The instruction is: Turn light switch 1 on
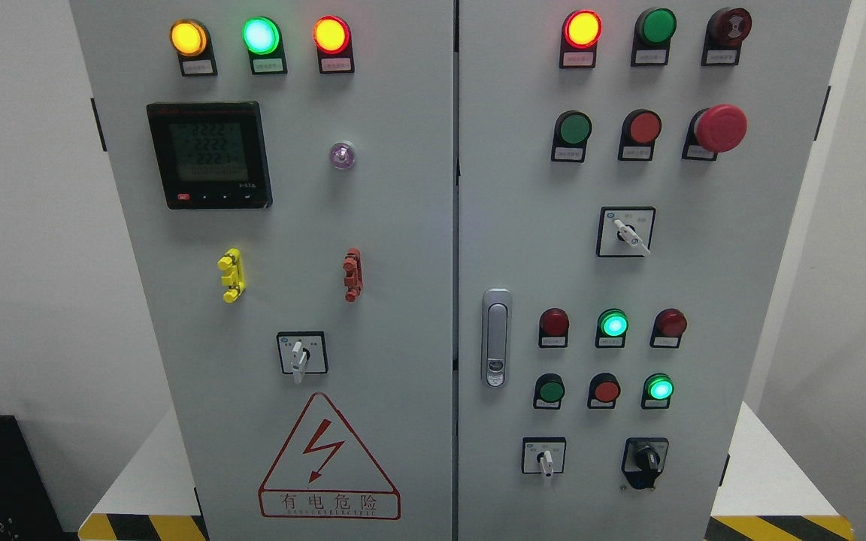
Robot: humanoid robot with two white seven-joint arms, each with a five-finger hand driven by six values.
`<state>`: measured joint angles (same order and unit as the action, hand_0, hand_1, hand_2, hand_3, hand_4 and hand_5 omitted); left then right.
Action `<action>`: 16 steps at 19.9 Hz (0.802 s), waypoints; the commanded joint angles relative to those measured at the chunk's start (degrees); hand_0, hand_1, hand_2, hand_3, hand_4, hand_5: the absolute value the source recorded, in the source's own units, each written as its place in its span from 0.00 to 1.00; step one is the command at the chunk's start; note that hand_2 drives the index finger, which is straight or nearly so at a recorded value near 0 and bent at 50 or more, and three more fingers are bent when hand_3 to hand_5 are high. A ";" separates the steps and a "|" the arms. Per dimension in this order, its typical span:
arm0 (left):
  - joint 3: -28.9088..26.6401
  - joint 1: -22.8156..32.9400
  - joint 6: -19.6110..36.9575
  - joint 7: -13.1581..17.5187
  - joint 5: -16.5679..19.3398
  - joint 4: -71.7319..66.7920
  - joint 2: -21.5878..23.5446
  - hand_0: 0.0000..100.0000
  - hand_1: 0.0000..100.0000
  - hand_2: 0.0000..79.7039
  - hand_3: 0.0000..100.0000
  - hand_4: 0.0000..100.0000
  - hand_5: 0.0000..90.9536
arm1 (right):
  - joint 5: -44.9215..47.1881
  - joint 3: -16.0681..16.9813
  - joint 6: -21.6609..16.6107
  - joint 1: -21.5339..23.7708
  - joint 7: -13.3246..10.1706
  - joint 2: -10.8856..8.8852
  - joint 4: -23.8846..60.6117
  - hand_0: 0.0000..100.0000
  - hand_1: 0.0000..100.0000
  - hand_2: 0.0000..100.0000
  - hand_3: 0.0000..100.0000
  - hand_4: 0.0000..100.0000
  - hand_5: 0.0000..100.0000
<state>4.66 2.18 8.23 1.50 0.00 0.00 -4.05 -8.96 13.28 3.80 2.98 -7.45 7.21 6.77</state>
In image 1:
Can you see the white rotary switch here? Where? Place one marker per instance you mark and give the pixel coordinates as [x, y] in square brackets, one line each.
[625, 232]
[544, 456]

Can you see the green push button second row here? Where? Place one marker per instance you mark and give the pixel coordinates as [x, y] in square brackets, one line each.
[570, 135]

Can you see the yellow terminal connector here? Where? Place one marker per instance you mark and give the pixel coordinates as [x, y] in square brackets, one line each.
[232, 277]

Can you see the silver door handle lock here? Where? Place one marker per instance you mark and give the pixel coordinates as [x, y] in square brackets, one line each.
[496, 308]

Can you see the red electrical hazard sticker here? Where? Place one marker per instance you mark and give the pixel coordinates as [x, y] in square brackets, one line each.
[325, 471]

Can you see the red lit lamp right door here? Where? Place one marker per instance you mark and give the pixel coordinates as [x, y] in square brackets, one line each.
[580, 34]

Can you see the orange-red indicator lamp left door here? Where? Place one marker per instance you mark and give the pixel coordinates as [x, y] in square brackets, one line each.
[333, 40]

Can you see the green push button lower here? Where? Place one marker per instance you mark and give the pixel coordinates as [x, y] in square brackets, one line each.
[549, 391]

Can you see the green lit button lower right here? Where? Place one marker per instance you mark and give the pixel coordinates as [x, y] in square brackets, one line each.
[657, 391]

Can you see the green push button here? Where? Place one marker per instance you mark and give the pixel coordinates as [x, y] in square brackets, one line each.
[651, 42]
[549, 391]

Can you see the dark red buzzer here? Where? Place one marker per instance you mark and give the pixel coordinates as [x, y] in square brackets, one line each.
[726, 30]

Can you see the black selector knob switch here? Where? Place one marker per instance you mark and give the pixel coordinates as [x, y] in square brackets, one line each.
[643, 460]

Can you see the left grey cabinet door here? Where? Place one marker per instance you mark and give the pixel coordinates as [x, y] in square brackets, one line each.
[390, 353]

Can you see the green lit lamp middle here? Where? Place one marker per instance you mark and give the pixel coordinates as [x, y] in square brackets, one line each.
[611, 329]

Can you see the white rotary switch door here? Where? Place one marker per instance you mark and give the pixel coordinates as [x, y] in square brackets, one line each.
[302, 353]

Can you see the white rotary switch upper right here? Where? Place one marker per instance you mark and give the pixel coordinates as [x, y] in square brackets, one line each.
[625, 232]

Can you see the red push button second row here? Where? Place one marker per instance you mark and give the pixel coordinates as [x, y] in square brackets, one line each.
[639, 132]

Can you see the grey cabinet door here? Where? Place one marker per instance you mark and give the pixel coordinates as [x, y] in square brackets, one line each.
[390, 353]
[530, 226]

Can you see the dark red lamp left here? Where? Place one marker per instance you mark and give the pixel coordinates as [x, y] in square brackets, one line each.
[553, 328]

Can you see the red emergency stop button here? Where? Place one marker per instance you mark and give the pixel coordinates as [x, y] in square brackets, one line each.
[714, 130]

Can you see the yellow indicator lamp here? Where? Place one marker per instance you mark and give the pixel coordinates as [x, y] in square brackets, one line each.
[193, 44]

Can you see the green push button top right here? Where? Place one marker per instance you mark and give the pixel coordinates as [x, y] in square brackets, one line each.
[651, 42]

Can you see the clear white signal lamp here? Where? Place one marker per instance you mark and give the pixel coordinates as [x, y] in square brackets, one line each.
[342, 155]

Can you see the red terminal connector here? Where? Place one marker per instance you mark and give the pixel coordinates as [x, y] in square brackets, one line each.
[353, 274]

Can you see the white rotary switch lower right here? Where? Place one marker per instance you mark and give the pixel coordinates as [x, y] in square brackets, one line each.
[544, 456]

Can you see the dark red lamp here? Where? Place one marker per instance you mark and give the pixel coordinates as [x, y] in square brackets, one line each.
[553, 328]
[668, 329]

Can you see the red push button lower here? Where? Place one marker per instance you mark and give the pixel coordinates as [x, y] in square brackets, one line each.
[604, 390]

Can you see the black digital power meter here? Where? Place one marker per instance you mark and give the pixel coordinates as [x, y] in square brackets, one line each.
[211, 155]

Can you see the right grey cabinet door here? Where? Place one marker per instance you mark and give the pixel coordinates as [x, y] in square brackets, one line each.
[530, 226]

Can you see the green lit indicator lamp top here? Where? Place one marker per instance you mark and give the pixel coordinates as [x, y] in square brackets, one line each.
[264, 42]

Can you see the white platform with hazard stripes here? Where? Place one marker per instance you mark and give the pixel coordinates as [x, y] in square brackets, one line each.
[765, 494]

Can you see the dark red lamp right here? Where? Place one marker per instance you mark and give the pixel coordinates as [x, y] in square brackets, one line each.
[668, 329]

